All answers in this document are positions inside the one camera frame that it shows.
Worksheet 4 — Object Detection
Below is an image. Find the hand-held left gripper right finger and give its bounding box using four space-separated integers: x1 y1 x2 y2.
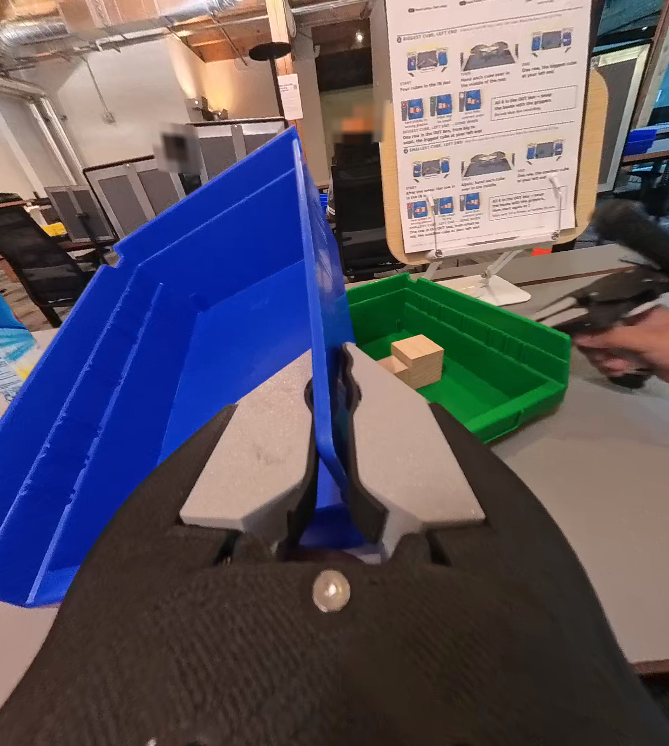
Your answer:
339 343 487 559

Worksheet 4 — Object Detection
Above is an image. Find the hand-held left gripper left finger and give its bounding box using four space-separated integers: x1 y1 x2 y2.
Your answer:
179 350 319 557

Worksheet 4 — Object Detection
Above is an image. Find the large blue plastic bin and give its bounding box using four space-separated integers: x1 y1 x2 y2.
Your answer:
0 126 352 608

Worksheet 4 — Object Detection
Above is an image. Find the green plastic bin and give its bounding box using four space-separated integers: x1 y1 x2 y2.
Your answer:
345 272 572 445

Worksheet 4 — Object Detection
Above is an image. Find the grey desk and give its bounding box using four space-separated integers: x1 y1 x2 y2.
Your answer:
0 230 669 746

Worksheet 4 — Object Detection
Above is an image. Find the person's right hand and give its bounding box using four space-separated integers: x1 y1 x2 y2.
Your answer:
575 305 669 391

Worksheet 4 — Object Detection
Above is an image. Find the wooden sheet holder board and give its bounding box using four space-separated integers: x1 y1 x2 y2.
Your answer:
380 69 609 267

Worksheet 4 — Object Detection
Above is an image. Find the large wooden cube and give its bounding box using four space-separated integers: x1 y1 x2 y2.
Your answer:
391 335 445 389

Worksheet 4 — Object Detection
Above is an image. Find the white folding stand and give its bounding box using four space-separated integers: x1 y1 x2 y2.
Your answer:
425 248 531 307

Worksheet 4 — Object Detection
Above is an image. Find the printed instruction sheet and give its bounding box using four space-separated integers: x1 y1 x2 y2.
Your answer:
385 0 593 255

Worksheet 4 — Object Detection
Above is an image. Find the black mesh office chair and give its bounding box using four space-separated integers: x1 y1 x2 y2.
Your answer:
330 141 408 282

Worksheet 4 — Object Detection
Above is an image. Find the grey panel cabinet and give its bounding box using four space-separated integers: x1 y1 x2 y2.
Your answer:
83 157 197 244

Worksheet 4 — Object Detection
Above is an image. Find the black floor lamp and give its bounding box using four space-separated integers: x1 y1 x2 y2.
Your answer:
248 42 293 123

